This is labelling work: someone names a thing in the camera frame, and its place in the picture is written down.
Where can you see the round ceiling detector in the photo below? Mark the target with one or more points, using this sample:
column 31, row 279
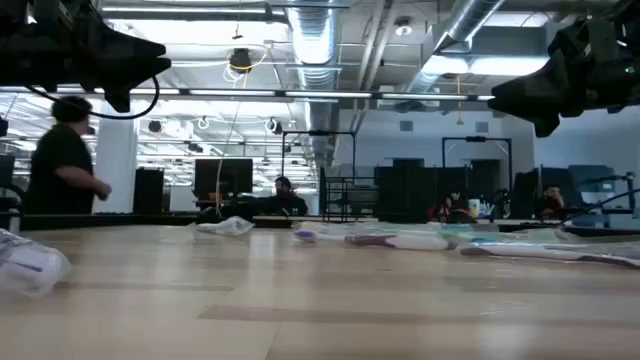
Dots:
column 403, row 27

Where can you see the person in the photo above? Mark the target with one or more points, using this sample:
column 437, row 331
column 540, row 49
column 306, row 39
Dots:
column 60, row 165
column 285, row 200
column 457, row 207
column 551, row 200

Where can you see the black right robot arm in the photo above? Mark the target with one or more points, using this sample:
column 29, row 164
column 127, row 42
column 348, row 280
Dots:
column 630, row 50

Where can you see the purple toothbrush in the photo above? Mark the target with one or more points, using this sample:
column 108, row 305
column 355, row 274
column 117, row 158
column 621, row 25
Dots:
column 30, row 267
column 525, row 251

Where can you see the white square pillar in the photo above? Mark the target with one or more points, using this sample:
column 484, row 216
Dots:
column 117, row 160

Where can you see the crumpled clear plastic wrapper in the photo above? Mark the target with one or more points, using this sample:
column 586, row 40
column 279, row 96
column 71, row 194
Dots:
column 227, row 226

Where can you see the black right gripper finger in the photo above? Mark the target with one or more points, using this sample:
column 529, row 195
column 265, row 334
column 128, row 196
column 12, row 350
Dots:
column 540, row 80
column 530, row 109

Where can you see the blue storage boxes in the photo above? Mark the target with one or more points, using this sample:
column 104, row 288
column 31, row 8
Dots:
column 592, row 180

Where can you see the silver smooth ceiling duct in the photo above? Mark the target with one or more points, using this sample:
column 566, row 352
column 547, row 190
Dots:
column 465, row 20

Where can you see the silver ribbed ceiling duct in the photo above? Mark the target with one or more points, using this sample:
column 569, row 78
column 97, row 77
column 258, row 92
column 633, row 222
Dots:
column 312, row 40

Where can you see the black cabinet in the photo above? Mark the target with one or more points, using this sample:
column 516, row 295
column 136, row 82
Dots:
column 148, row 190

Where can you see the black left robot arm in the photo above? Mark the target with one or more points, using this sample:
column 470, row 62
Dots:
column 15, row 50

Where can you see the black partition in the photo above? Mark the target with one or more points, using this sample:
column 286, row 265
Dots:
column 410, row 195

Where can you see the long strip light bar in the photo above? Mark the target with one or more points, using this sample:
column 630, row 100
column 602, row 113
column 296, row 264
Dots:
column 325, row 94

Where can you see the white background canister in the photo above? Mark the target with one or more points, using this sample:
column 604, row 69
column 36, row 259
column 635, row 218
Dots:
column 474, row 209

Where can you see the black chair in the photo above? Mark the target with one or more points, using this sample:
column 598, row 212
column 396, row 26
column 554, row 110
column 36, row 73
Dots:
column 10, row 205

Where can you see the black ceiling device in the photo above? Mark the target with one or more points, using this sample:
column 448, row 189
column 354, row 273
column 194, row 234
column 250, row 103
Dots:
column 240, row 59

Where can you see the black background monitor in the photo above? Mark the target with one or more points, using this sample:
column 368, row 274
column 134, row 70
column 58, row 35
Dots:
column 225, row 175

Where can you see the black station frame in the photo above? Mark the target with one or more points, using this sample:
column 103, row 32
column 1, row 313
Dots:
column 320, row 133
column 475, row 139

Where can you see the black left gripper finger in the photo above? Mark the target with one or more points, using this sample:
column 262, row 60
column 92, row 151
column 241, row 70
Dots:
column 130, row 45
column 140, row 70

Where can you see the black aluminium table frame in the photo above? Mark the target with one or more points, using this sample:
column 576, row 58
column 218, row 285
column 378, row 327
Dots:
column 100, row 220

